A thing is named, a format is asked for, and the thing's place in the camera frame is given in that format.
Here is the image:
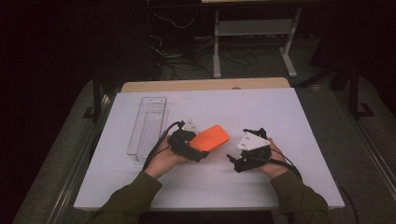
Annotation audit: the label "hanging white cable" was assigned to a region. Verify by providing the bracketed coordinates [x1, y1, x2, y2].
[152, 10, 199, 30]

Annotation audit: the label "white metal desk frame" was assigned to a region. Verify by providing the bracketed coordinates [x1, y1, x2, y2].
[213, 7, 303, 78]

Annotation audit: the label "metal floor rail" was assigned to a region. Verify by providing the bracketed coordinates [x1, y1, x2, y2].
[334, 92, 396, 197]
[46, 92, 116, 224]

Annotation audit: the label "black floor cables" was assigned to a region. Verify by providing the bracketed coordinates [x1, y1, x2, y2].
[155, 46, 283, 80]

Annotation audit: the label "person's right hand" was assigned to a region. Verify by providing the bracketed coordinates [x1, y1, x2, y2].
[258, 137, 291, 180]

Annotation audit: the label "clear plastic tray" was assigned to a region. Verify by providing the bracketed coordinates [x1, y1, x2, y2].
[126, 96, 170, 165]

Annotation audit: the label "orange phone case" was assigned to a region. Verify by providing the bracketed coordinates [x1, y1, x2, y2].
[189, 124, 231, 153]

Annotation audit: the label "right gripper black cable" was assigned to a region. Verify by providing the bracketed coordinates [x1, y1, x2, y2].
[246, 148, 303, 181]

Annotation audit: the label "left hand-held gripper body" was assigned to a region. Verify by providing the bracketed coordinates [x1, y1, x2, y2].
[167, 119, 201, 162]

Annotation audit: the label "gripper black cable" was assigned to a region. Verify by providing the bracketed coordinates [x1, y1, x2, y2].
[142, 119, 185, 172]
[246, 148, 303, 181]

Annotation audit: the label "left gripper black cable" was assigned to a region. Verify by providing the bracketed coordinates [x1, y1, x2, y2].
[142, 119, 185, 172]

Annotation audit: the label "black floor cable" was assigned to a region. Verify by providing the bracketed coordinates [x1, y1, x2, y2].
[339, 185, 361, 224]

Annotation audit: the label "black metal stand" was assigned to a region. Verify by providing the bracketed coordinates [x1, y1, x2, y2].
[82, 71, 108, 120]
[348, 62, 376, 120]

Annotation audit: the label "person's left hand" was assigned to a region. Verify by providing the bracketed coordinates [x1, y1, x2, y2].
[144, 135, 189, 180]

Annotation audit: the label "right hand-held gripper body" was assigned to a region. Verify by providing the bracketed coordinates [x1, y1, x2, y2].
[236, 131, 273, 171]

